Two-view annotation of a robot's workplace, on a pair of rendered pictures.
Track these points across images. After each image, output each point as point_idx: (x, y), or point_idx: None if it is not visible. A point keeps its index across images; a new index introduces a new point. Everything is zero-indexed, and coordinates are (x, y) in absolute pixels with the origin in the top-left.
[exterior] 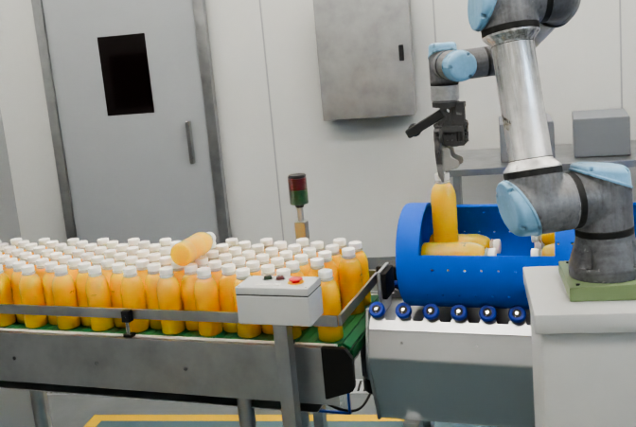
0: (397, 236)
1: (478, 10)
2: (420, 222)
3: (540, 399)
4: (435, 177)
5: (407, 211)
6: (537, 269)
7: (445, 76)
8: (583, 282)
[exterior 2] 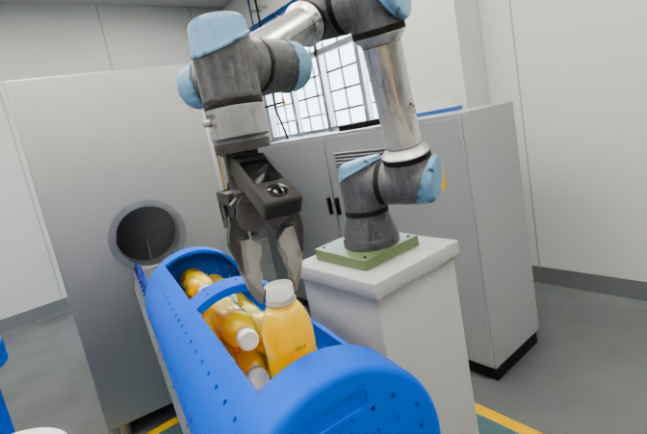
0: (414, 376)
1: None
2: (367, 347)
3: (447, 326)
4: (292, 290)
5: (360, 357)
6: (373, 278)
7: (293, 78)
8: (401, 237)
